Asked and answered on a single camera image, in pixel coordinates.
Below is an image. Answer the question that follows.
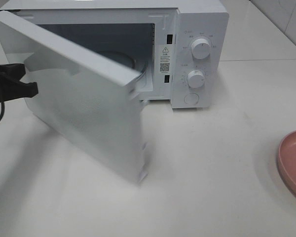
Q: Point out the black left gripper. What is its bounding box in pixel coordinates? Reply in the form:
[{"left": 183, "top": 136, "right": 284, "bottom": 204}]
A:
[{"left": 0, "top": 63, "right": 38, "bottom": 103}]

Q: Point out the round white door button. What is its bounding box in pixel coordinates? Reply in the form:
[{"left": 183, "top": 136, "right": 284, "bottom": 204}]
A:
[{"left": 184, "top": 93, "right": 199, "bottom": 106}]

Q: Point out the white microwave knob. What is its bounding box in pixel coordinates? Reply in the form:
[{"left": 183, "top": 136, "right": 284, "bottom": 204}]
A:
[
  {"left": 187, "top": 70, "right": 205, "bottom": 88},
  {"left": 190, "top": 38, "right": 211, "bottom": 60}
]

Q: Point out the pink round plate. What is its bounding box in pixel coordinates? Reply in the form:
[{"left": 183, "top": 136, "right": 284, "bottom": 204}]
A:
[{"left": 276, "top": 130, "right": 296, "bottom": 197}]

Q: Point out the white microwave oven body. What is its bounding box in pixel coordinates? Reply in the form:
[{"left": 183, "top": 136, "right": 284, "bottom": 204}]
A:
[{"left": 0, "top": 0, "right": 229, "bottom": 109}]

